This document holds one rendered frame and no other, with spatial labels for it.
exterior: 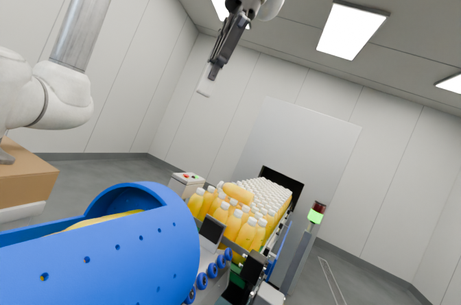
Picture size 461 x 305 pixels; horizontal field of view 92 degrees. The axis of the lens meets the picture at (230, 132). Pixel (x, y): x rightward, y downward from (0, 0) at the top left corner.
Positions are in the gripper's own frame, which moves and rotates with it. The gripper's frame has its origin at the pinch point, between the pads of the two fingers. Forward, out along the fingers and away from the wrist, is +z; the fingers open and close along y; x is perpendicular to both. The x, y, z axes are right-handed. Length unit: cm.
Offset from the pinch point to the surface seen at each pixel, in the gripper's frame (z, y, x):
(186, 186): 42, -56, 24
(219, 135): 24, -431, 176
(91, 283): 29.9, 22.9, -8.2
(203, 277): 51, -9, 24
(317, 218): 31, -30, 84
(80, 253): 27.8, 21.4, -10.4
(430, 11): -192, -108, 212
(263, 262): 49, -16, 51
